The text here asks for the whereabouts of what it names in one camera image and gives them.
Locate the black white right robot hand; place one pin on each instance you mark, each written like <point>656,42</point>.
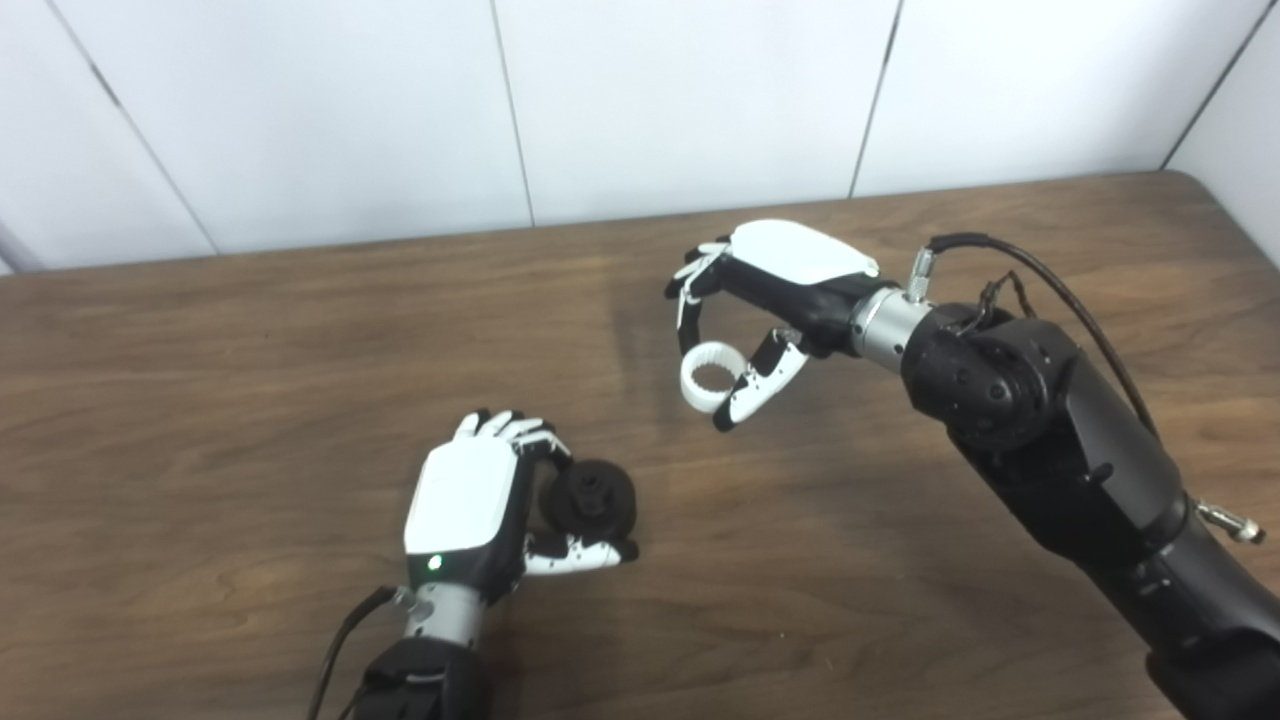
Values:
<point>800,255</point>

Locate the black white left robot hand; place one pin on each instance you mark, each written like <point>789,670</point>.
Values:
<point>460,500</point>

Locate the round black plastic part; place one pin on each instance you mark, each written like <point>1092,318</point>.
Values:
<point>600,500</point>

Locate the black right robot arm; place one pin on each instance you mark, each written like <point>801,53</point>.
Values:
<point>1080,450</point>

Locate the grey wall corner pole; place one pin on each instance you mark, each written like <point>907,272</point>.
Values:
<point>15,250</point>

